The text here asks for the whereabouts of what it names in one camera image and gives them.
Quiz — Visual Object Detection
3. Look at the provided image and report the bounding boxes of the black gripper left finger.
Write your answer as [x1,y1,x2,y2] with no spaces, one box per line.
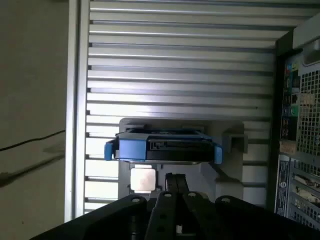
[29,172,178,240]

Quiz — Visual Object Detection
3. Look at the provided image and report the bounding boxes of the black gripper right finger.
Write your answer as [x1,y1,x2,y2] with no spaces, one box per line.
[176,173,320,240]

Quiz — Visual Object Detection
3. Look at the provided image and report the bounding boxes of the hard disk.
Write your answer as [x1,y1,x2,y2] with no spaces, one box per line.
[103,128,224,165]

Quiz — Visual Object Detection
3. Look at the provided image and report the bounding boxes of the silver CPU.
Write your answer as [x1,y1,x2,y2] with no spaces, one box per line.
[129,166,158,193]

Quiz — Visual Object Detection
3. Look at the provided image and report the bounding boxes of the black PC case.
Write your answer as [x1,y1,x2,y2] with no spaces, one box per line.
[271,8,320,230]

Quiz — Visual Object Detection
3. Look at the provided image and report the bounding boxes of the thin black cable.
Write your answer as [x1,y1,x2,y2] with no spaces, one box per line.
[0,129,67,152]

